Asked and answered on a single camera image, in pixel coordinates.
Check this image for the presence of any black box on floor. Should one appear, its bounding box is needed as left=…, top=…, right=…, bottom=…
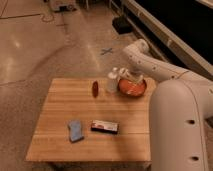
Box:
left=112, top=16, right=132, bottom=34

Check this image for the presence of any white paper cup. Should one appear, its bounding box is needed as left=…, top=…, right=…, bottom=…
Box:
left=107, top=67, right=118, bottom=93

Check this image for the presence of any red white black box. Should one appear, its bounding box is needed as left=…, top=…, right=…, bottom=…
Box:
left=91, top=120, right=119, bottom=134

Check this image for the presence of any equipment at top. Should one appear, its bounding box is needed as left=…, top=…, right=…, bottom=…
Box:
left=49, top=0, right=76, bottom=12

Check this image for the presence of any red ceramic bowl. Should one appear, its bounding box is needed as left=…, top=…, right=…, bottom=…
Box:
left=118, top=78, right=147, bottom=97

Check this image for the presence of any blue sponge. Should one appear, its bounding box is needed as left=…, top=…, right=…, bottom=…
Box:
left=68, top=120, right=84, bottom=143

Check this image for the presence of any floor cable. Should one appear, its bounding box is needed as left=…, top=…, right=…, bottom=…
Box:
left=0, top=0, right=58, bottom=24

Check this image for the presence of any small red disc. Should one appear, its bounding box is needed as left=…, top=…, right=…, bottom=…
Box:
left=92, top=81, right=99, bottom=98

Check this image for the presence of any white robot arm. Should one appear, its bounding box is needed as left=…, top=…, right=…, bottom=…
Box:
left=124, top=39, right=213, bottom=171

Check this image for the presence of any wooden table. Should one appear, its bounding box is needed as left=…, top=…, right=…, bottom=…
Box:
left=26, top=78, right=156, bottom=163

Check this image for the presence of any white plastic bottle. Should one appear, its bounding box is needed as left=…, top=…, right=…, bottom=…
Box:
left=118, top=68, right=144, bottom=84

